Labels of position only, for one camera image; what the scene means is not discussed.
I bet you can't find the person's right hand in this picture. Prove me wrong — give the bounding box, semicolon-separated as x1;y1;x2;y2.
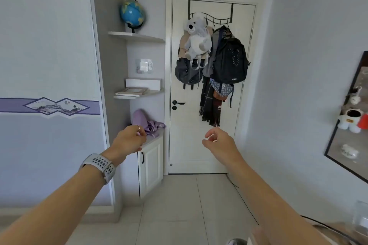
202;127;246;172

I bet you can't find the person's left hand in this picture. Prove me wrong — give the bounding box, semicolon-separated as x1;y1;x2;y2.
101;125;148;168

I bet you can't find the person's right forearm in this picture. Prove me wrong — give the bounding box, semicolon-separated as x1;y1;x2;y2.
227;157;331;245

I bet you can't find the person's left forearm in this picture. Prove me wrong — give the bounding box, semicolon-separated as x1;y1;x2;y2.
0;164;105;245

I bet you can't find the purple cloth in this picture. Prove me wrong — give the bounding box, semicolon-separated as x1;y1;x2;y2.
131;109;166;139

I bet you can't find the white low cabinet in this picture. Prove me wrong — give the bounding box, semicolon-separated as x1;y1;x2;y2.
120;130;164;199

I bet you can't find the white smartwatch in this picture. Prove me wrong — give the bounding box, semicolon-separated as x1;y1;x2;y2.
79;153;117;186

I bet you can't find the white door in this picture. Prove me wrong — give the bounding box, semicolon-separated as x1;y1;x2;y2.
168;0;258;175

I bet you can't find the dark fringed scarf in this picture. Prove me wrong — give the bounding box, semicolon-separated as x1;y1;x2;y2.
198;77;222;127

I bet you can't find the white corner shelf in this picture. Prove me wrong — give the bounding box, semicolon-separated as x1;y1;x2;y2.
113;88;164;100
108;31;165;43

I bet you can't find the blue patterned bag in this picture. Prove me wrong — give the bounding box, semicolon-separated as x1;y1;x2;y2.
209;78;234;108

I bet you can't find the white flat box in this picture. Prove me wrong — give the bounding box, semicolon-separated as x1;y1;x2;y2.
125;78;162;91

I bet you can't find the dark grey bag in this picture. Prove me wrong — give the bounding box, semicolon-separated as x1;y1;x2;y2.
174;57;203;90

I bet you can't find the black backpack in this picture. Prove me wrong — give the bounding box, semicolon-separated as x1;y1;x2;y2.
211;26;251;85

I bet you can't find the grey koala plush backpack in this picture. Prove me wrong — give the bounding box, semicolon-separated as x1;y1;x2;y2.
183;12;213;71

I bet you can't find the black framed board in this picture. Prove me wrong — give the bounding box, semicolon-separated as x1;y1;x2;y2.
324;51;368;184

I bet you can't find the white ornament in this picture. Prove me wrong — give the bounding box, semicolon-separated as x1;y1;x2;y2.
340;144;360;159

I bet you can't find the white astronaut toy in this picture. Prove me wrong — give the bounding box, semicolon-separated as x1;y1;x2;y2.
337;108;363;134

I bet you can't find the blue globe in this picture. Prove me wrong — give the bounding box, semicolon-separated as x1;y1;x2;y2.
120;0;146;34

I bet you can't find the black over-door hook rack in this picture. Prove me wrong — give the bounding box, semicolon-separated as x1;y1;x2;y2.
188;0;234;29

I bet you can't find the small white figurine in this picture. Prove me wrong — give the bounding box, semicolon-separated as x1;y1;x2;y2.
345;85;362;106

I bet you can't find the red toy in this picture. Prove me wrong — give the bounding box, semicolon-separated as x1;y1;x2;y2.
357;113;368;131

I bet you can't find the wooden picture frame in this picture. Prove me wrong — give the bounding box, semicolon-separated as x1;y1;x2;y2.
115;87;149;97

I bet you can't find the white light switch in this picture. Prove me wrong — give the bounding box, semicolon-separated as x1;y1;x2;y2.
135;58;153;74

